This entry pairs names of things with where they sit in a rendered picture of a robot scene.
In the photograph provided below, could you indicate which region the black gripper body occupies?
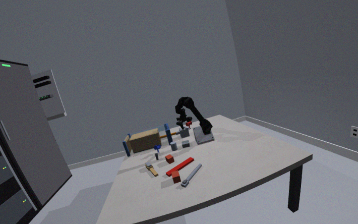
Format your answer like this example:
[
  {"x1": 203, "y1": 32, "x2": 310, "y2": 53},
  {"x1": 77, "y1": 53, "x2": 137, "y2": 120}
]
[{"x1": 176, "y1": 115, "x2": 192, "y2": 125}]

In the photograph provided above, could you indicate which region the grey cylinder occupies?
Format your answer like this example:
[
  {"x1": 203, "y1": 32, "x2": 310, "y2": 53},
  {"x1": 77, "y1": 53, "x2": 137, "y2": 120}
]
[{"x1": 170, "y1": 142, "x2": 177, "y2": 151}]

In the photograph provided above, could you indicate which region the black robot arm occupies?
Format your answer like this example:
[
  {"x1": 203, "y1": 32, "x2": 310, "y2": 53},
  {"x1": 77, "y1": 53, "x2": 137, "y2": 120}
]
[{"x1": 175, "y1": 97, "x2": 212, "y2": 135}]

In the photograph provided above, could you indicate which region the reddish-brown block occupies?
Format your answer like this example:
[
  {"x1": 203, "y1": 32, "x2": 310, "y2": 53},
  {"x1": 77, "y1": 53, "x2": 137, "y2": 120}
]
[
  {"x1": 165, "y1": 155, "x2": 174, "y2": 164},
  {"x1": 171, "y1": 171, "x2": 181, "y2": 184}
]

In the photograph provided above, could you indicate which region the red flat bar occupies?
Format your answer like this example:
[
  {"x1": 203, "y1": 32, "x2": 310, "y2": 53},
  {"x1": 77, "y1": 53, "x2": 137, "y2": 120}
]
[{"x1": 166, "y1": 157, "x2": 194, "y2": 177}]

